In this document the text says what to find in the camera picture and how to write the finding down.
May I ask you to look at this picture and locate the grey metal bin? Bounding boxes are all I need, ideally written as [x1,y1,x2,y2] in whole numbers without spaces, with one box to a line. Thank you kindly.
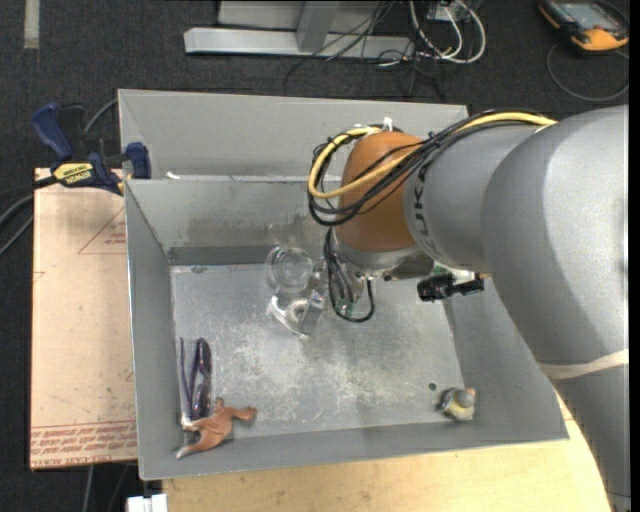
[117,88,570,481]

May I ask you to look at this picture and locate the grey and cream toy figure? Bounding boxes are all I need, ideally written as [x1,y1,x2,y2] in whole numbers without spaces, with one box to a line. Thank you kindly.
[438,386,478,422]

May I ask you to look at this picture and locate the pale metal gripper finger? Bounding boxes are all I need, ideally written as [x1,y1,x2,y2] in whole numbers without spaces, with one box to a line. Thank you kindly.
[266,294,307,331]
[298,293,327,341]

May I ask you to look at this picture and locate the brown cardboard board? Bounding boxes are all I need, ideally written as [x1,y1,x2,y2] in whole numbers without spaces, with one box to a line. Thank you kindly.
[29,167,139,471]

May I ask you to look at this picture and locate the clear glass cup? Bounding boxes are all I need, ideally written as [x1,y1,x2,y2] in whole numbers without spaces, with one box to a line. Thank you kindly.
[263,245,315,302]

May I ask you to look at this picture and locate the black cylinder on white bracket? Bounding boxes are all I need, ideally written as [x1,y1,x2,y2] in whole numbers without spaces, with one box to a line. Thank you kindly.
[416,268,486,304]

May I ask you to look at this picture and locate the purple sunglasses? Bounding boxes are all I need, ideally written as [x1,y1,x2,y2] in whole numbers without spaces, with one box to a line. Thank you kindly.
[178,336,214,422]

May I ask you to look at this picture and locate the brown toy animal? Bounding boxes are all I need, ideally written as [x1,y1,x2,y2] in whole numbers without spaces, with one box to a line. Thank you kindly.
[174,397,259,460]

